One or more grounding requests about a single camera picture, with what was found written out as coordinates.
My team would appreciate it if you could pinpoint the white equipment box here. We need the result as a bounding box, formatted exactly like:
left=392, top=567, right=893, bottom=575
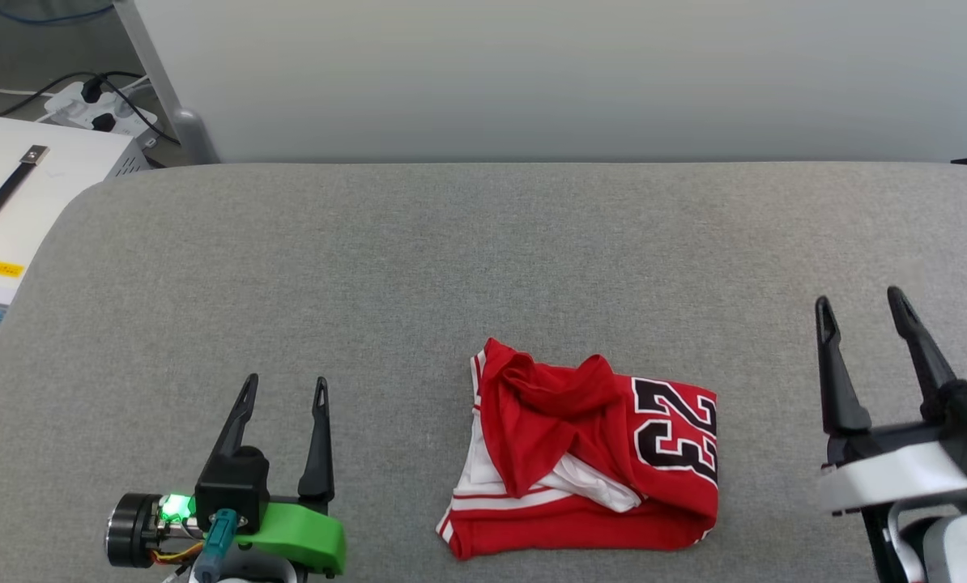
left=0, top=116, right=151, bottom=343

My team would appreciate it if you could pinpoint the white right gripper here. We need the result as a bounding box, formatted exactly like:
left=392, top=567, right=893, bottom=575
left=813, top=285, right=967, bottom=583

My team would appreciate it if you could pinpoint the white power cable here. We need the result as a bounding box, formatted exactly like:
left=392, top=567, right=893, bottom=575
left=0, top=79, right=57, bottom=100

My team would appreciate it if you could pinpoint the white power strip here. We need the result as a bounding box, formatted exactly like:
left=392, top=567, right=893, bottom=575
left=40, top=77, right=162, bottom=152

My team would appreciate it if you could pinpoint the grey metal partition post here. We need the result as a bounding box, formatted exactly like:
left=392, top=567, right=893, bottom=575
left=113, top=0, right=222, bottom=166

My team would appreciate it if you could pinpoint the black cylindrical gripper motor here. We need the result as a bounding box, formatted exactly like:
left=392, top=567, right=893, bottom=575
left=104, top=492, right=199, bottom=569

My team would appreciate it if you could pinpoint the red and white basketball jersey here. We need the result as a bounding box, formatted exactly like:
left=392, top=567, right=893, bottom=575
left=437, top=337, right=721, bottom=562

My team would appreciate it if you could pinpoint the black power cable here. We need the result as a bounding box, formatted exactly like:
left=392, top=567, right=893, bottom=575
left=0, top=70, right=183, bottom=148

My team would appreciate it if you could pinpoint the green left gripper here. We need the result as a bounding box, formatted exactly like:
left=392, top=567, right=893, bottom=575
left=202, top=372, right=347, bottom=579

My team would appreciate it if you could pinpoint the black strap handle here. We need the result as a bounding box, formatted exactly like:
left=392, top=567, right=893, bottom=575
left=0, top=144, right=51, bottom=248

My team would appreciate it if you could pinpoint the black cable with teal plug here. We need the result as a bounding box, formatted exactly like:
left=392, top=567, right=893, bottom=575
left=160, top=508, right=239, bottom=583

